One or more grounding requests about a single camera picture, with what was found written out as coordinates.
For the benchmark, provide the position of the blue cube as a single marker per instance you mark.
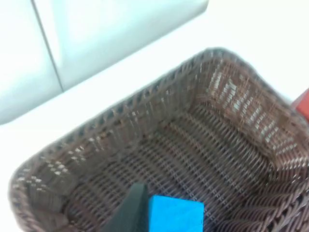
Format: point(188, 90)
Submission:
point(176, 215)

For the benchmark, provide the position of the dark brown wicker basket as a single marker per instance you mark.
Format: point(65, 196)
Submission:
point(193, 145)

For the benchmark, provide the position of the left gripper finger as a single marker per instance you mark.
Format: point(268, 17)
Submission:
point(132, 212)

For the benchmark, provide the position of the red cube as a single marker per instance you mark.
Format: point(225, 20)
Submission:
point(303, 104)

